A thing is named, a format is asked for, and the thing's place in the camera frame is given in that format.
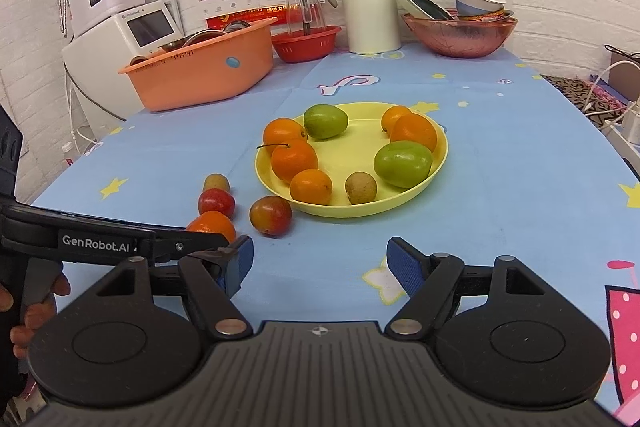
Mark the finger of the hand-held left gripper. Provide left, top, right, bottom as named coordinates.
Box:
left=150, top=229, right=232, bottom=265

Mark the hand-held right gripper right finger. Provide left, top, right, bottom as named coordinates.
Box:
left=385, top=236, right=566, bottom=340

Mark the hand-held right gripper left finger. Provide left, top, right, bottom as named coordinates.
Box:
left=75, top=235, right=254, bottom=342

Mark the tan longan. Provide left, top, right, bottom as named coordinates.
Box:
left=345, top=172, right=378, bottom=205
left=203, top=173, right=231, bottom=195

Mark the large green jujube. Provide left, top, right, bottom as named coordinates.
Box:
left=373, top=140, right=434, bottom=189

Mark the yellowish orange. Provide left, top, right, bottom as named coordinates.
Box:
left=289, top=169, right=334, bottom=206

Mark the orange with stem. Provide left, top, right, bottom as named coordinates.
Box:
left=256, top=140, right=319, bottom=184

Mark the yellow plastic plate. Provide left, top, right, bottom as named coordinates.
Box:
left=254, top=102, right=449, bottom=219

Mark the large orange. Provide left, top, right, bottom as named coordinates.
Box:
left=390, top=113, right=438, bottom=152

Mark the small orange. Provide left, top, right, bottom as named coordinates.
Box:
left=381, top=105, right=413, bottom=134

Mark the small green jujube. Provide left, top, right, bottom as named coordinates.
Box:
left=303, top=104, right=349, bottom=140

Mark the person's left hand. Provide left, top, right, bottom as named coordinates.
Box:
left=0, top=273, right=72, bottom=360

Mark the orange plastic basket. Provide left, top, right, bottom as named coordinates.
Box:
left=118, top=17, right=279, bottom=112

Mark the white appliance with screen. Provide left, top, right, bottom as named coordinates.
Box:
left=61, top=0, right=183, bottom=142

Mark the red plastic basket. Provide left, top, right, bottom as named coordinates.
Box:
left=271, top=25, right=342, bottom=64

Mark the pink glass bowl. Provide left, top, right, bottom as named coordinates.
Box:
left=401, top=13, right=519, bottom=59

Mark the white power strip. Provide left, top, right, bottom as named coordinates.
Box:
left=602, top=119, right=640, bottom=150

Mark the white thermos jug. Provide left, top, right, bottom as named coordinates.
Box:
left=320, top=0, right=402, bottom=56

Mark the tilted white dish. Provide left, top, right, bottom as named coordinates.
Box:
left=397, top=0, right=456, bottom=22

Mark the glass pitcher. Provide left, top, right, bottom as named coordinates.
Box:
left=282, top=0, right=328, bottom=36

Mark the patterned rim bowl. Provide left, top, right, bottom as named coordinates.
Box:
left=452, top=9, right=515, bottom=24

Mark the white charger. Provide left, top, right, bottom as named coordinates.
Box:
left=620, top=104, right=640, bottom=135

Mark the white blue bowl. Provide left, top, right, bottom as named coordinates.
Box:
left=454, top=0, right=507, bottom=18

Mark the cardboard box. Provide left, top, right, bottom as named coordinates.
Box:
left=605, top=47, right=640, bottom=102

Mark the black appliance cable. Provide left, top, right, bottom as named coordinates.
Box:
left=64, top=62, right=126, bottom=122

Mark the white cable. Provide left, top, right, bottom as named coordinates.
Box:
left=582, top=59, right=640, bottom=115

